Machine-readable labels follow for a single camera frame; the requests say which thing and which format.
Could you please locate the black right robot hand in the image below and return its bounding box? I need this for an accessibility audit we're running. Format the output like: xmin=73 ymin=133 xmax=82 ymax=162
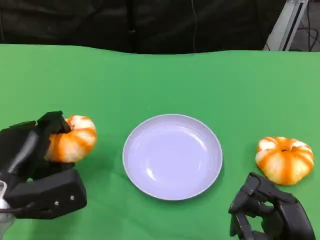
xmin=228 ymin=171 xmax=316 ymax=240

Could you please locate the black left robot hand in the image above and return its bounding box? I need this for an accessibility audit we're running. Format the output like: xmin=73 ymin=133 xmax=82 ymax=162
xmin=0 ymin=110 xmax=76 ymax=186

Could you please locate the orange white toy bread roll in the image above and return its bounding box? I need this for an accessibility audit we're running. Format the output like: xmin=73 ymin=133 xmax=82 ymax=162
xmin=254 ymin=136 xmax=315 ymax=186
xmin=44 ymin=114 xmax=98 ymax=163

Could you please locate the lilac plate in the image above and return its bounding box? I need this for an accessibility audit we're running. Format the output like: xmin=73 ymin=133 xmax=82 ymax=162
xmin=122 ymin=113 xmax=224 ymax=201

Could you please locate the black backdrop curtain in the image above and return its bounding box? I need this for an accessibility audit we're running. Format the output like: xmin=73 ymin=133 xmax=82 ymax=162
xmin=0 ymin=0 xmax=286 ymax=55

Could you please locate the green table cloth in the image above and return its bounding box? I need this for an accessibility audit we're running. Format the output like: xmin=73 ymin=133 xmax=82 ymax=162
xmin=0 ymin=43 xmax=320 ymax=240

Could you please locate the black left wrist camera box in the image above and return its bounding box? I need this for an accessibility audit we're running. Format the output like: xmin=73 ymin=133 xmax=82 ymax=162
xmin=4 ymin=169 xmax=88 ymax=220

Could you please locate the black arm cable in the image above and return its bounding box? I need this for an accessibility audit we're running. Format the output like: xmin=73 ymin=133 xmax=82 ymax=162
xmin=0 ymin=201 xmax=36 ymax=215

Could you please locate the black background cable tangle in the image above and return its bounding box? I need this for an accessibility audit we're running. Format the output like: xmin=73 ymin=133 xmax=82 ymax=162
xmin=303 ymin=21 xmax=320 ymax=52

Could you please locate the silver aluminium frame post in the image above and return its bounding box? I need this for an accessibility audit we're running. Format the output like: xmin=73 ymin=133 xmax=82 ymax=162
xmin=262 ymin=0 xmax=309 ymax=52

